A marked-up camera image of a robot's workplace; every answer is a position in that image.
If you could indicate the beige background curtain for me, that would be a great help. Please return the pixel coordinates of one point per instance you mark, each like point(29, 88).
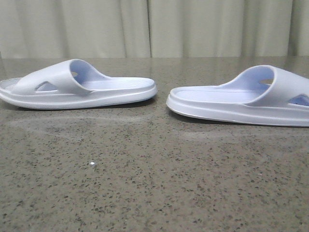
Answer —
point(153, 28)

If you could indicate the light blue slipper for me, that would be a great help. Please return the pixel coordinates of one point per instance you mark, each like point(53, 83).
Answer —
point(74, 84)
point(263, 95)

